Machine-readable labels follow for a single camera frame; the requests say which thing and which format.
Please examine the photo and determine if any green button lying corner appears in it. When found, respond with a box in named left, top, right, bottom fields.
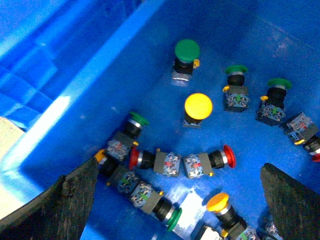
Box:
left=105, top=111, right=149, bottom=162

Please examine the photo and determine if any blue bin with buttons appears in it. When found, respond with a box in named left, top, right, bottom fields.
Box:
left=0, top=0, right=320, bottom=240

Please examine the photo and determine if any blue far left bin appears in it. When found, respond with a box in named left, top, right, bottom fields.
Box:
left=0, top=0, right=141, bottom=131

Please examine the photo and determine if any red button lying right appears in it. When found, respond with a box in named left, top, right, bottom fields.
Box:
left=280, top=112, right=320, bottom=163

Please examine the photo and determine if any orange yellow button front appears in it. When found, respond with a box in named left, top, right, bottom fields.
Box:
left=206, top=192, right=260, bottom=240

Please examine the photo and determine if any red button lying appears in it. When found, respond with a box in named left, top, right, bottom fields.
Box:
left=280, top=112, right=320, bottom=163
left=182, top=144, right=237, bottom=179
left=128, top=146, right=182, bottom=177

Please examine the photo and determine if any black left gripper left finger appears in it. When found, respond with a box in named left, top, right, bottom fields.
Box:
left=0, top=157, right=99, bottom=240

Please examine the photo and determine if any yellow button upright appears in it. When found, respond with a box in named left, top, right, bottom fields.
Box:
left=183, top=92, right=214, bottom=128

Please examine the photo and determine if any green button upright left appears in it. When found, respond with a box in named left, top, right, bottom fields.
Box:
left=171, top=39, right=200, bottom=82

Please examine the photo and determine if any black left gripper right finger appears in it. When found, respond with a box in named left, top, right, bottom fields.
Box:
left=260, top=163, right=320, bottom=240

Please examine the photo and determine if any yellow button under finger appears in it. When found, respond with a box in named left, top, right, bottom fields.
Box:
left=94, top=149, right=140, bottom=195

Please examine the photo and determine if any red button lying left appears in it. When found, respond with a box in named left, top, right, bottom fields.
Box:
left=128, top=146, right=182, bottom=177

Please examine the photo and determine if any red button lying front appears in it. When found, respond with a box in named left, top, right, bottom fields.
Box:
left=182, top=144, right=237, bottom=179

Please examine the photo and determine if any green button lying bottom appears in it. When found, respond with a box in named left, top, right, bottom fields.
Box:
left=129, top=181, right=183, bottom=232

